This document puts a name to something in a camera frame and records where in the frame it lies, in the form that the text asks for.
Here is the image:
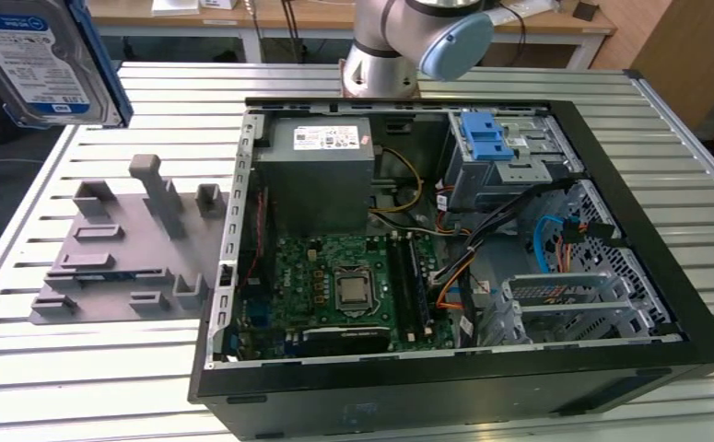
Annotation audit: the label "hard disk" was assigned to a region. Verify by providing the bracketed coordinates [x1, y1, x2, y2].
[0, 0, 136, 129]

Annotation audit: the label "grey disk bay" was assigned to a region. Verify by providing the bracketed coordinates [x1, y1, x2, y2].
[501, 271, 672, 344]

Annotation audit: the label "grey power supply unit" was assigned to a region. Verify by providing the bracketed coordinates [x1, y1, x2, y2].
[256, 115, 376, 237]

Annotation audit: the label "CPU socket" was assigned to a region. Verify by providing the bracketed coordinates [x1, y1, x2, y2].
[330, 264, 379, 319]

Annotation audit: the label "green motherboard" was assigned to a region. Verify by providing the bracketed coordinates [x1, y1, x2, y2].
[233, 232, 457, 360]

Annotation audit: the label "silver CPU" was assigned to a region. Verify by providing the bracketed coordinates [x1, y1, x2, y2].
[338, 277, 371, 305]

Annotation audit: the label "black RAM slot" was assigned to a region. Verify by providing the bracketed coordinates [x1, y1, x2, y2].
[391, 233, 404, 337]
[399, 233, 412, 338]

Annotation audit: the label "grey drive cage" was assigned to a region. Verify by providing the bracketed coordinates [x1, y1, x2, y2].
[445, 110, 580, 213]

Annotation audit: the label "black graphics card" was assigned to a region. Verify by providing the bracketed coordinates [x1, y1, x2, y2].
[298, 324, 395, 356]

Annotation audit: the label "grey parts rack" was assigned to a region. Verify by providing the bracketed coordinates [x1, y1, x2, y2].
[29, 154, 233, 326]

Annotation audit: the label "black PC case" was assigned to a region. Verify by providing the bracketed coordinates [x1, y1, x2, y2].
[185, 95, 714, 441]

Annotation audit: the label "wooden desk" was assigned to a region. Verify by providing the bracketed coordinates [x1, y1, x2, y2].
[86, 0, 620, 70]

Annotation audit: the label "wooden cabinet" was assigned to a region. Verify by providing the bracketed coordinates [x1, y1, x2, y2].
[589, 0, 714, 148]

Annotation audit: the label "yellow wire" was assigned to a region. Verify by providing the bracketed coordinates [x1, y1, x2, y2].
[368, 145, 427, 215]

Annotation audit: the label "red wire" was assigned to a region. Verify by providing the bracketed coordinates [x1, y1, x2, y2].
[435, 181, 459, 235]

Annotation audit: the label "orange wires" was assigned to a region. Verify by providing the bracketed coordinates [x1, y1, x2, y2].
[436, 269, 479, 317]

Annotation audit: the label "black cable bundle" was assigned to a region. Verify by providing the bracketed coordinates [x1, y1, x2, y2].
[429, 181, 573, 296]

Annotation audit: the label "blue disk wire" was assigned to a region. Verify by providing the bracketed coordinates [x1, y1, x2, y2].
[532, 215, 567, 278]

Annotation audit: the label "disk power wire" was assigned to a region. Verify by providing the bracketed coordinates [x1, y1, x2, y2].
[553, 219, 624, 273]

